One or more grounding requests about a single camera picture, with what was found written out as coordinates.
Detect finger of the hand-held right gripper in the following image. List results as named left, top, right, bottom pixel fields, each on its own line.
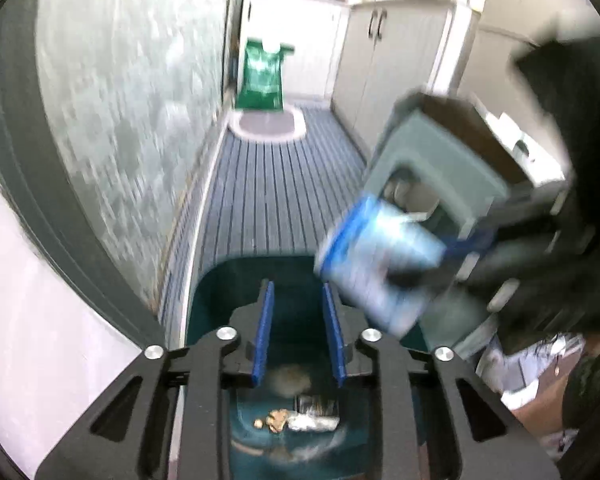
left=442, top=227, right=501, bottom=263
left=386, top=259, right=463, bottom=292

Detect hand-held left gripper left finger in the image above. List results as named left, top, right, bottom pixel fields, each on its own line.
left=35, top=280, right=276, bottom=480

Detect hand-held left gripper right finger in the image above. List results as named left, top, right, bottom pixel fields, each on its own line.
left=321, top=282, right=563, bottom=480

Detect dark teal trash bin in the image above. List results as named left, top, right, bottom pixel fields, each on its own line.
left=182, top=255, right=431, bottom=480

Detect blue white packet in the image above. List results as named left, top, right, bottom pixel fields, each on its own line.
left=314, top=195, right=448, bottom=336

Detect bread piece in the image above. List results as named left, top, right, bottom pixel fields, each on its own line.
left=270, top=365, right=313, bottom=396

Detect black tissue pack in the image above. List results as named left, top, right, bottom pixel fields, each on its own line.
left=287, top=394, right=342, bottom=434

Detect tan food scrap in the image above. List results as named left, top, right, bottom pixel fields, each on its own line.
left=264, top=409, right=291, bottom=434

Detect stool with checkered cloth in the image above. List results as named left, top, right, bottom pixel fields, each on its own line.
left=365, top=87, right=571, bottom=241

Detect grey kitchen cabinet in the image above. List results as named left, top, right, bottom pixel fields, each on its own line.
left=330, top=0, right=481, bottom=161

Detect round grey floor mat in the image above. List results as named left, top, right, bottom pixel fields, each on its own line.
left=228, top=107, right=308, bottom=144

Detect green rice bag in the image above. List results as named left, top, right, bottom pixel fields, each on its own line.
left=237, top=39, right=295, bottom=111

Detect silver refrigerator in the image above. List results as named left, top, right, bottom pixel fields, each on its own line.
left=480, top=0, right=600, bottom=47

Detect patterned glass sliding door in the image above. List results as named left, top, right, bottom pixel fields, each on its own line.
left=0, top=0, right=237, bottom=326

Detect white kitchen cabinet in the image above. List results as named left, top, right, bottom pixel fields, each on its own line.
left=240, top=0, right=351, bottom=102

